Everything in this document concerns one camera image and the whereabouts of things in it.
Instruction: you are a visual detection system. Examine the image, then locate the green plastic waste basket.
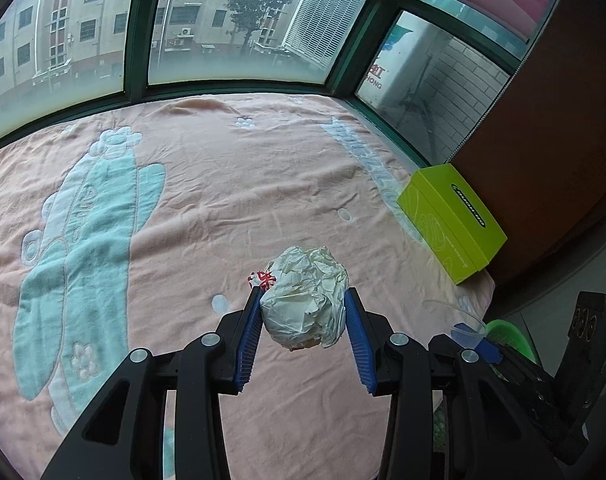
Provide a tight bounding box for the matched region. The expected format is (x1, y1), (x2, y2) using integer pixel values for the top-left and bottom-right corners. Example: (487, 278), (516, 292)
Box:
(433, 320), (539, 452)

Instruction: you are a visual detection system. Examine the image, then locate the brown wooden wardrobe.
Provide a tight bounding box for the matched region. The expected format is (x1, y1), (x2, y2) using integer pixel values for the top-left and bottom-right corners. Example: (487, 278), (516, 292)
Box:
(452, 0), (606, 286)

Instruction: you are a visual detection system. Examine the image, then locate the green window frame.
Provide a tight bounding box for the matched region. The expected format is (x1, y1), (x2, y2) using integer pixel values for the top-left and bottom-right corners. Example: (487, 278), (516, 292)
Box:
(0, 0), (532, 164)

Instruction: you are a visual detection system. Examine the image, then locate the pink cartoon blanket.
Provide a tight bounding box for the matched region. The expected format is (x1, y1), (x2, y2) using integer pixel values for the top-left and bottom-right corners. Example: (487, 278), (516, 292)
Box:
(0, 94), (495, 479)

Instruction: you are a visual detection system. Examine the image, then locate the clear plastic cup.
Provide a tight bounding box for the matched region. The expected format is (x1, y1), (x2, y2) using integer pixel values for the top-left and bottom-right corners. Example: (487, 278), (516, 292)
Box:
(419, 300), (486, 340)

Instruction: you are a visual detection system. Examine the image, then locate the green shoe box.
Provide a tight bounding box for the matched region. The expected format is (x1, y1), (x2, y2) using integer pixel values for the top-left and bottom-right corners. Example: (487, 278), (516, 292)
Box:
(397, 164), (507, 285)

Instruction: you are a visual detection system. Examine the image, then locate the paper ball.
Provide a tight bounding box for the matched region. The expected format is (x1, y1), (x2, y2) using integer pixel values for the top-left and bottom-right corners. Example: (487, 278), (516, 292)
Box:
(248, 245), (348, 351)

